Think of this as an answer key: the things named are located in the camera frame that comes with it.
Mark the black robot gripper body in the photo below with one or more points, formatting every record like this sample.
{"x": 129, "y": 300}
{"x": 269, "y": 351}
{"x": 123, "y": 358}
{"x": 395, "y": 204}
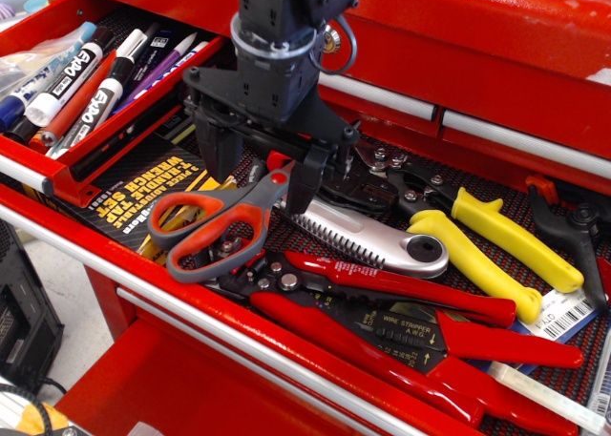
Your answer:
{"x": 274, "y": 89}

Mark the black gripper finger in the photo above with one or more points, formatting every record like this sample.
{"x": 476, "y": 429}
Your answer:
{"x": 220, "y": 146}
{"x": 306, "y": 179}

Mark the orange grey handled scissors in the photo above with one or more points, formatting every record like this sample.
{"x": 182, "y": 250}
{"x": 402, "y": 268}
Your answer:
{"x": 251, "y": 204}

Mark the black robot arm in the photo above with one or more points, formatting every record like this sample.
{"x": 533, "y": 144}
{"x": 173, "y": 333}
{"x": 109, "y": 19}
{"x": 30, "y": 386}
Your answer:
{"x": 316, "y": 13}

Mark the red upper pen drawer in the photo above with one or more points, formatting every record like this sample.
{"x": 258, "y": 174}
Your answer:
{"x": 95, "y": 129}

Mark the red tool chest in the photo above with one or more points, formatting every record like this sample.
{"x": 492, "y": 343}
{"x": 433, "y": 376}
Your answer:
{"x": 188, "y": 361}

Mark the black yellow tap wrench box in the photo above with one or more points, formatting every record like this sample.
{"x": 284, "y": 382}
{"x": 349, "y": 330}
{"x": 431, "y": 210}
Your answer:
{"x": 129, "y": 188}

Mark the red black crimping pliers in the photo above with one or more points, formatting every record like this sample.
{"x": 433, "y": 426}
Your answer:
{"x": 358, "y": 190}

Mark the silver chest lock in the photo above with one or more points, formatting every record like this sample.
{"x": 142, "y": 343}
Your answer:
{"x": 333, "y": 41}

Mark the purple pen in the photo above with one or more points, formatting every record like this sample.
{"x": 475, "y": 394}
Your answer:
{"x": 168, "y": 62}

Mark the silver folding saw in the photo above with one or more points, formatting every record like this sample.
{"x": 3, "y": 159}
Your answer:
{"x": 373, "y": 242}

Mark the red marker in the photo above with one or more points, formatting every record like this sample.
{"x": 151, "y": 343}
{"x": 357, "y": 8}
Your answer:
{"x": 70, "y": 113}

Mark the white black Expo marker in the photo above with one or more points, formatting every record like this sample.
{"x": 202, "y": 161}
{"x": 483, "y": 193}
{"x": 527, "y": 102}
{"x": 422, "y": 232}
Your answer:
{"x": 48, "y": 104}

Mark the blue Expo marker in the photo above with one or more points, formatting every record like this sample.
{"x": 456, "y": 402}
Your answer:
{"x": 16, "y": 100}

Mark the black electronic box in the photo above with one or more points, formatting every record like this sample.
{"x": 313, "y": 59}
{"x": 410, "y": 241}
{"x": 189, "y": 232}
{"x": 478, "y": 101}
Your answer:
{"x": 31, "y": 331}

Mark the black orange pliers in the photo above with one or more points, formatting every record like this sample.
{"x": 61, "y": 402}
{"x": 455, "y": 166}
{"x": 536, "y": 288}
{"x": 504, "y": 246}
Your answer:
{"x": 574, "y": 219}

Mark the white barcode label card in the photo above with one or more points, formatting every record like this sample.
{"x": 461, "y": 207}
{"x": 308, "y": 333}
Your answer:
{"x": 561, "y": 316}

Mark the yellow sponge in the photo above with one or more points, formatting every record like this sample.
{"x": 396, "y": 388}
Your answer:
{"x": 31, "y": 421}

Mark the clear plastic tube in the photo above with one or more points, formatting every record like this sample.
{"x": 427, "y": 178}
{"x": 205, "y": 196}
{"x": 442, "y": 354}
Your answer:
{"x": 550, "y": 399}

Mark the red automatic wire stripper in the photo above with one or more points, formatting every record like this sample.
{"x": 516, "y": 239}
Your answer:
{"x": 281, "y": 285}

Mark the red flat wire stripper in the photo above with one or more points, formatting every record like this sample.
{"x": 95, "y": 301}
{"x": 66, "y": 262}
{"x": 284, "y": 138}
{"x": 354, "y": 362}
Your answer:
{"x": 453, "y": 345}

